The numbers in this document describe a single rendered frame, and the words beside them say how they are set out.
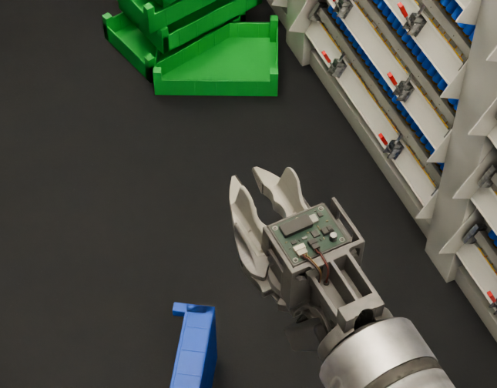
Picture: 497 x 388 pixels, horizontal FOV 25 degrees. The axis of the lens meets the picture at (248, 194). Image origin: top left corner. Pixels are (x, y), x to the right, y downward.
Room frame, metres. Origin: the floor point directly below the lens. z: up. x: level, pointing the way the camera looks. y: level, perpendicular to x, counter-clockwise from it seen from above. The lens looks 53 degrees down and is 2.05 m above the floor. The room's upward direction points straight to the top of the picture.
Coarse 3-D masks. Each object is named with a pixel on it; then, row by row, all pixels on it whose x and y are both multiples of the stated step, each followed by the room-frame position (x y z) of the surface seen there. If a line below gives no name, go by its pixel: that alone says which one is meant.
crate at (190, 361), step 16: (176, 304) 1.12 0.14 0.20; (192, 304) 1.12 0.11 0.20; (192, 320) 1.08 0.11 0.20; (208, 320) 1.08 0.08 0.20; (192, 336) 1.04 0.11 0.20; (208, 336) 1.04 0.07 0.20; (192, 352) 1.01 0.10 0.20; (208, 352) 1.03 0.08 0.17; (176, 368) 0.98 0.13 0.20; (192, 368) 0.98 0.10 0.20; (208, 368) 1.02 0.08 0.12; (176, 384) 0.95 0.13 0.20; (192, 384) 0.95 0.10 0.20; (208, 384) 1.01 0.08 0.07
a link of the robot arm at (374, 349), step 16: (384, 320) 0.46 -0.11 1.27; (400, 320) 0.46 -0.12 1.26; (352, 336) 0.44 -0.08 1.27; (368, 336) 0.44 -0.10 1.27; (384, 336) 0.44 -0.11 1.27; (400, 336) 0.44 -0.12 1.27; (416, 336) 0.45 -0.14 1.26; (336, 352) 0.44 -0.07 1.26; (352, 352) 0.43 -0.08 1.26; (368, 352) 0.43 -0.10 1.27; (384, 352) 0.43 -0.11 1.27; (400, 352) 0.43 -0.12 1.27; (416, 352) 0.43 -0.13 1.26; (336, 368) 0.42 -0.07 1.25; (352, 368) 0.42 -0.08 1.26; (368, 368) 0.42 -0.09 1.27; (384, 368) 0.41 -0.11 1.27; (336, 384) 0.42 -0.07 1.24; (352, 384) 0.41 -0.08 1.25
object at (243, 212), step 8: (232, 176) 0.64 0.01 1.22; (232, 184) 0.63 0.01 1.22; (240, 184) 0.63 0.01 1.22; (232, 192) 0.62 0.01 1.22; (240, 192) 0.60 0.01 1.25; (248, 192) 0.59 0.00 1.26; (232, 200) 0.61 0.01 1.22; (240, 200) 0.60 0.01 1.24; (248, 200) 0.59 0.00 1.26; (232, 208) 0.60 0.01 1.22; (240, 208) 0.60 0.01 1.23; (248, 208) 0.58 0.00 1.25; (256, 208) 0.61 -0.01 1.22; (232, 216) 0.60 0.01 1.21; (240, 216) 0.59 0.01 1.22; (248, 216) 0.58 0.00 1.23; (256, 216) 0.58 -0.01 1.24; (240, 224) 0.59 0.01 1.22; (248, 224) 0.58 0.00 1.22; (256, 224) 0.57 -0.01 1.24; (248, 232) 0.58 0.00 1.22; (256, 232) 0.57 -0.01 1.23; (248, 240) 0.57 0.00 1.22; (256, 240) 0.57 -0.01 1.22; (256, 248) 0.56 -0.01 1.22
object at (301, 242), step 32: (288, 224) 0.54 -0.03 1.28; (320, 224) 0.55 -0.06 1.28; (352, 224) 0.55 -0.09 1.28; (288, 256) 0.51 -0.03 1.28; (320, 256) 0.51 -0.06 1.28; (352, 256) 0.51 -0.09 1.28; (288, 288) 0.50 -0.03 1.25; (320, 288) 0.49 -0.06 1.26; (352, 288) 0.50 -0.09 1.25; (352, 320) 0.45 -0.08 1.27; (320, 352) 0.45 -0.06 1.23
